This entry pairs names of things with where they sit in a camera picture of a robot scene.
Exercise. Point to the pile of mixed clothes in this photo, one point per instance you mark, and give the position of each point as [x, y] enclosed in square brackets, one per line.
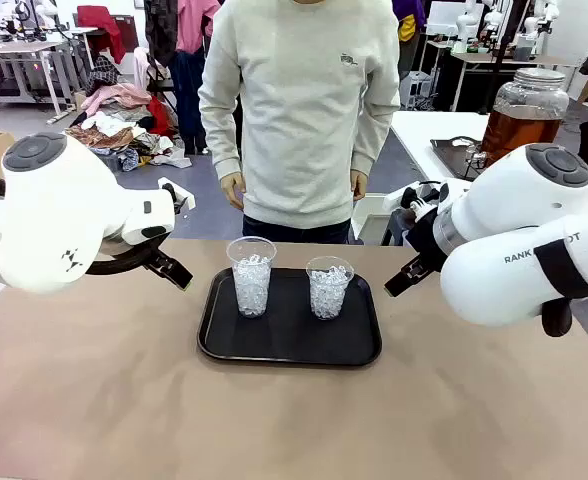
[119, 120]

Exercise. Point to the grey background workbench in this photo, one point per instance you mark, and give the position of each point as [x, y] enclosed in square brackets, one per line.
[19, 55]

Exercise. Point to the glass tea dispenser jar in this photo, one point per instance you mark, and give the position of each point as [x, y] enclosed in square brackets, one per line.
[524, 115]

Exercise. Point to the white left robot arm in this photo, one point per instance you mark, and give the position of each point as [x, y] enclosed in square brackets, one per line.
[49, 215]

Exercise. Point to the dark patterned hanging garment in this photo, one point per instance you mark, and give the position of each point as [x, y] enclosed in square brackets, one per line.
[160, 30]

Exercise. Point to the black tripod pole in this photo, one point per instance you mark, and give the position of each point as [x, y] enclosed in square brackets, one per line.
[504, 45]

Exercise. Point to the black plastic serving tray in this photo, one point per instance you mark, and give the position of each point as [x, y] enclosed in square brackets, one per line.
[289, 340]

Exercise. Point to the white plastic bin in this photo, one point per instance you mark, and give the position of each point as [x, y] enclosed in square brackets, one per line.
[371, 220]

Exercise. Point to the red hanging garment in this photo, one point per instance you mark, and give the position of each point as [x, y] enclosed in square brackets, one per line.
[101, 27]

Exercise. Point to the blue hanging garment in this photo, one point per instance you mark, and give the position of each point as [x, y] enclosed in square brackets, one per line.
[189, 100]

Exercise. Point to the person's right hand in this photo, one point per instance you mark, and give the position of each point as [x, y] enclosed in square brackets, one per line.
[232, 192]

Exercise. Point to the pink hanging garment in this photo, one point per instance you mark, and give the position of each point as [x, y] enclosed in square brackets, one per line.
[196, 25]

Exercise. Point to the grey sleeved left forearm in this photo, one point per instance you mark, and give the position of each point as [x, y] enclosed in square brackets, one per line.
[376, 140]

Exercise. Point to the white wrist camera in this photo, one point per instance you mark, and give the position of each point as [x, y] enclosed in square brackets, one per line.
[179, 192]
[414, 195]

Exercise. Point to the short clear cup with ice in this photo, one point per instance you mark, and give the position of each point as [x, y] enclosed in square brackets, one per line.
[329, 295]

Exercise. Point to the white floor appliance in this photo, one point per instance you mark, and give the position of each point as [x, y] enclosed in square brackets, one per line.
[416, 87]

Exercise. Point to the person in grey sweatshirt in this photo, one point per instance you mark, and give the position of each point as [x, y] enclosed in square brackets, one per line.
[299, 100]

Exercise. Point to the tall clear cup with ice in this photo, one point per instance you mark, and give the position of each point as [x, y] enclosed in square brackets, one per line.
[252, 285]

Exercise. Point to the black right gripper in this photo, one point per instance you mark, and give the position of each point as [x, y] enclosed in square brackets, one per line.
[426, 235]

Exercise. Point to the person's left hand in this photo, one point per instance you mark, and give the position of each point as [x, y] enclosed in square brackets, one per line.
[359, 186]

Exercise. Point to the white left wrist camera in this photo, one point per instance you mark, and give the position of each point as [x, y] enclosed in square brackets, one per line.
[179, 192]

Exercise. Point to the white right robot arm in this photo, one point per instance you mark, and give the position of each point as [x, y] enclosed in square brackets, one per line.
[499, 290]

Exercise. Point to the white side table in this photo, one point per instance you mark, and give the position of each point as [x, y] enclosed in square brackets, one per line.
[434, 125]

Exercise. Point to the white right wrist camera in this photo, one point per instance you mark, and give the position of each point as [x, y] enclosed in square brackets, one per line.
[414, 195]

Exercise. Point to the dark tray under dispenser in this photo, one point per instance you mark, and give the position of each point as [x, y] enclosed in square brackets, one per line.
[451, 155]

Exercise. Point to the grey sleeved right forearm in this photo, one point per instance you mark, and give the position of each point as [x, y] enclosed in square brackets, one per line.
[221, 135]

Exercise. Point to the brown background desk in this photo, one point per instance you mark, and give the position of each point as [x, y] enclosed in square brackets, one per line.
[499, 62]

